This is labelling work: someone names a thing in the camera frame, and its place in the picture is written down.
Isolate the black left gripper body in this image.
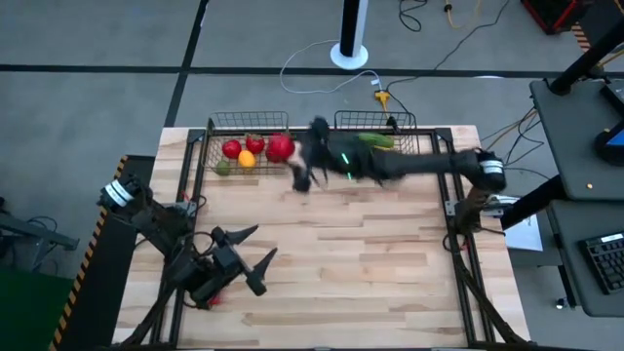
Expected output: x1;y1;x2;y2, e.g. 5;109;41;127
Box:
206;233;251;290

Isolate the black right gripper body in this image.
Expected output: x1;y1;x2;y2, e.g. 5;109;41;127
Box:
301;131;374;179

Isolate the red tomato green calyx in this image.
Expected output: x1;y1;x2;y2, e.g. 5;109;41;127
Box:
245;134;267;155
265;132;297;165
221;138;243;160

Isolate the green cucumber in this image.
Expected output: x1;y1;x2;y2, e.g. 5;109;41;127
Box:
358;132;395;150

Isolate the yellow power plug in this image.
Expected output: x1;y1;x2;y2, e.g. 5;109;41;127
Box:
373;88;392;116

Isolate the white black pole stand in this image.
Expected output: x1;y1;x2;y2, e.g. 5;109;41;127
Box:
330;0;371;71

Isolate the black hazard striped platform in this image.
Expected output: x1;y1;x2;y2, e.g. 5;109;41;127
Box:
47;154;157;351

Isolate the grey metal stand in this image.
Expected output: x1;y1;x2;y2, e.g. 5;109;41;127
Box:
0;196;81;274

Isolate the black desk leg beam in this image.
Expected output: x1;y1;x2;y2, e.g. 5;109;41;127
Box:
499;174;567;231

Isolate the green floor mat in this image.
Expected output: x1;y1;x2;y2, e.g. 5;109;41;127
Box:
0;266;75;351

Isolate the white paper sheet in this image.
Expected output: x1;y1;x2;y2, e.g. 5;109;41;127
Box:
504;214;544;253

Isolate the grey desk top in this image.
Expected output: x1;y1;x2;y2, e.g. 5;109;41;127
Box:
544;198;624;319
528;77;624;202

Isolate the red framed black cart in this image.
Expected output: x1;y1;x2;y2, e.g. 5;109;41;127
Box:
520;0;594;36

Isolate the black device blue screen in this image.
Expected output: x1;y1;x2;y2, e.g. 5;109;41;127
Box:
593;119;624;167

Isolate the black slanted stand beam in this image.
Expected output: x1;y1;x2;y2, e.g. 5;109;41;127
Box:
549;17;624;97

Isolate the black keyboard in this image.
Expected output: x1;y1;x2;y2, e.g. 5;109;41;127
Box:
577;231;624;296

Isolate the white floor cable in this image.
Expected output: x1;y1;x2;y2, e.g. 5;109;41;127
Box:
279;39;384;96

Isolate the bronze wire basket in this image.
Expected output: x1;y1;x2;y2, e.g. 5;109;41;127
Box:
202;110;291;176

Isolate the black wire basket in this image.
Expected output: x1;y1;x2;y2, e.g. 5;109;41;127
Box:
332;109;422;170

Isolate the coiled black floor cable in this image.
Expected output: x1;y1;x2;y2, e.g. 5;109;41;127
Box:
398;0;430;34

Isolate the long black floor cable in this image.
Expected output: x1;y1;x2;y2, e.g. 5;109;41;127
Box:
384;0;512;92

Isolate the yellow floor cable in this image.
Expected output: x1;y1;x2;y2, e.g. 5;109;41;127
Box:
442;0;484;30

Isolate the yellow cable bundle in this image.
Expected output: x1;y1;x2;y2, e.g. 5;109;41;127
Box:
480;109;538;156

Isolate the orange black striped post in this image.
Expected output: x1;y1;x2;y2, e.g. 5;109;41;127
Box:
569;22;592;54

